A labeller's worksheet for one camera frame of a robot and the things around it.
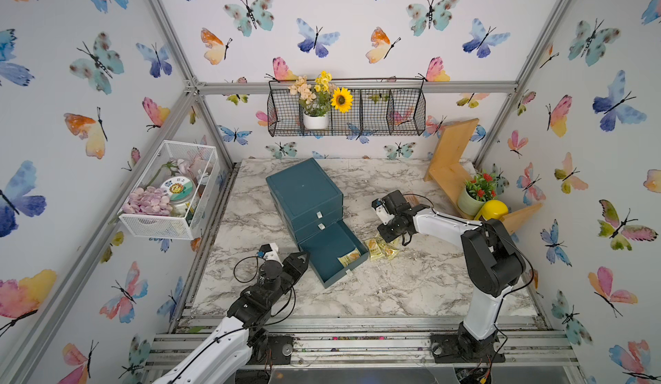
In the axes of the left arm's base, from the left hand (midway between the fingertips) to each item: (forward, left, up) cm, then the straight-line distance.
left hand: (312, 254), depth 81 cm
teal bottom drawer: (+5, -6, -10) cm, 13 cm away
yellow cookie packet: (+6, -21, -9) cm, 24 cm away
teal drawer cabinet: (+9, -1, +12) cm, 15 cm away
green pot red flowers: (+17, -54, +5) cm, 57 cm away
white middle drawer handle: (+9, -3, +1) cm, 10 cm away
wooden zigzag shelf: (+36, -54, -4) cm, 65 cm away
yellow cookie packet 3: (+3, -12, -10) cm, 16 cm away
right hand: (+14, -27, -8) cm, 31 cm away
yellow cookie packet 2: (+5, -26, -8) cm, 28 cm away
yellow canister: (+11, -58, +7) cm, 59 cm away
